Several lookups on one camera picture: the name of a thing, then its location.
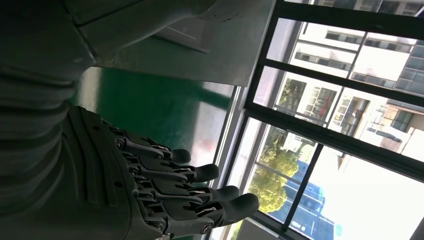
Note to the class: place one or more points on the dark window frame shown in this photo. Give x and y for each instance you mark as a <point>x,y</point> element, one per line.
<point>331,136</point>

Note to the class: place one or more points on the green conveyor belt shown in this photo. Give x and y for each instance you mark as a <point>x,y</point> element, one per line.
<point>149,106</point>

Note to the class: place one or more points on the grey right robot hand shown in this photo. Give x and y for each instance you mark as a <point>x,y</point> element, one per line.
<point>99,185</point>

